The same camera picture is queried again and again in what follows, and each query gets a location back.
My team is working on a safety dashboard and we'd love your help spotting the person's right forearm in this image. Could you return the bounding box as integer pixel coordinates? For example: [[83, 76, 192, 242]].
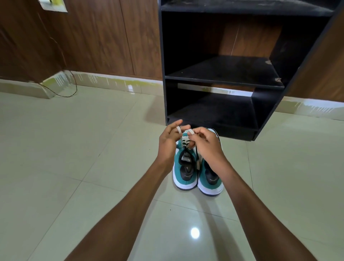
[[211, 160, 318, 261]]

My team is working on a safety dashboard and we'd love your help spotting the black wooden shelf unit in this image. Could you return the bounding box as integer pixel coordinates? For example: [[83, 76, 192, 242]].
[[157, 0, 344, 142]]

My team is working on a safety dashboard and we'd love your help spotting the thin black cable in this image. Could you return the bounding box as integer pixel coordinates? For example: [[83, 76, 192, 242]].
[[37, 12, 78, 98]]

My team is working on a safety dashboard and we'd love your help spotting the person's left hand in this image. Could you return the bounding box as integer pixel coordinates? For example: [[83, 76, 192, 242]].
[[156, 119, 191, 169]]

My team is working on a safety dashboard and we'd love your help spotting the white wall socket plate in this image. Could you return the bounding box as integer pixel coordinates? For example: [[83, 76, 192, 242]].
[[38, 0, 68, 13]]

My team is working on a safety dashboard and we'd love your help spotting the person's left forearm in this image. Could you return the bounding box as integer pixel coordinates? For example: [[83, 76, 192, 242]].
[[64, 159, 169, 261]]

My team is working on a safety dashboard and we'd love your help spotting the teal white sneaker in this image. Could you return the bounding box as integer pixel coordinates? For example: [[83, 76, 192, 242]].
[[196, 128, 225, 197], [173, 132, 201, 191]]

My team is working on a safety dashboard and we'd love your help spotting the white shoelace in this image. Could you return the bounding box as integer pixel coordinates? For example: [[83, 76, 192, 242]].
[[176, 125, 197, 149]]

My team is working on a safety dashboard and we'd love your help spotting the person's right hand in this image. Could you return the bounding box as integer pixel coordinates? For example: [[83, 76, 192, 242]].
[[188, 127, 229, 168]]

